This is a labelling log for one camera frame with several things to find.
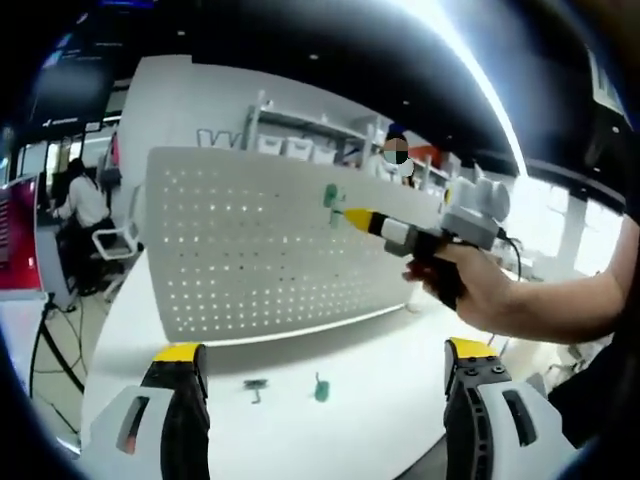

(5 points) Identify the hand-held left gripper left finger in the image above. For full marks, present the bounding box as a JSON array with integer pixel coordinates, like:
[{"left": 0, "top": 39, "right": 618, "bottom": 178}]
[{"left": 89, "top": 342, "right": 211, "bottom": 480}]

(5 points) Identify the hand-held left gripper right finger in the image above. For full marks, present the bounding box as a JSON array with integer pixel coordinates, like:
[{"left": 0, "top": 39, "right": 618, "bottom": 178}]
[{"left": 443, "top": 337, "right": 577, "bottom": 480}]

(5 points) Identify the white perforated mounting plate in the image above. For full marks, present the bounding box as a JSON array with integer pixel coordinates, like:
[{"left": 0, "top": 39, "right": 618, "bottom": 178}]
[{"left": 144, "top": 145, "right": 452, "bottom": 347}]

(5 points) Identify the person's right hand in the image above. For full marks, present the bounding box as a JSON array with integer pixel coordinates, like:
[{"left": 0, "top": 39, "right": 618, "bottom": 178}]
[{"left": 401, "top": 242, "right": 516, "bottom": 332}]

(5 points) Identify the white office chair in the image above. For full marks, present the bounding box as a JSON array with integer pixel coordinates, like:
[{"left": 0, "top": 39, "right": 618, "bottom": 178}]
[
  {"left": 524, "top": 343, "right": 587, "bottom": 397},
  {"left": 91, "top": 183, "right": 147, "bottom": 302}
]

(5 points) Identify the person's dark clothing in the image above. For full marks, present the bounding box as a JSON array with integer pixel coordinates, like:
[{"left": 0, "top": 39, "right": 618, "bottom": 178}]
[{"left": 547, "top": 329, "right": 640, "bottom": 452}]

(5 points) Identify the grey shelving rack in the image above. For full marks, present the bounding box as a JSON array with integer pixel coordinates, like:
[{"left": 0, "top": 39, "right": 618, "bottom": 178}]
[{"left": 244, "top": 88, "right": 462, "bottom": 197}]

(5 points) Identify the ceiling light strip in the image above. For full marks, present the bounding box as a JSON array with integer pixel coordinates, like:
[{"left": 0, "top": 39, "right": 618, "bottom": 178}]
[{"left": 439, "top": 29, "right": 532, "bottom": 177}]

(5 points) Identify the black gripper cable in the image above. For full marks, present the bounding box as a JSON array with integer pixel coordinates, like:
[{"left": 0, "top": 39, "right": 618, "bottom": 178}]
[{"left": 496, "top": 228, "right": 525, "bottom": 282}]

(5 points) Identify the black floor cable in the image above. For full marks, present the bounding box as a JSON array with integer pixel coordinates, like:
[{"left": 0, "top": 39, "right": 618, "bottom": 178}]
[{"left": 28, "top": 298, "right": 87, "bottom": 397}]

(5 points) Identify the red wall panel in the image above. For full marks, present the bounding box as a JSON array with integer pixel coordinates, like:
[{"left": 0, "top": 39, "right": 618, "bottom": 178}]
[{"left": 0, "top": 174, "right": 45, "bottom": 297}]

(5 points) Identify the dark wall screen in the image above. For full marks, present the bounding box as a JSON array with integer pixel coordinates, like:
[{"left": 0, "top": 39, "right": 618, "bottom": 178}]
[{"left": 28, "top": 52, "right": 117, "bottom": 127}]

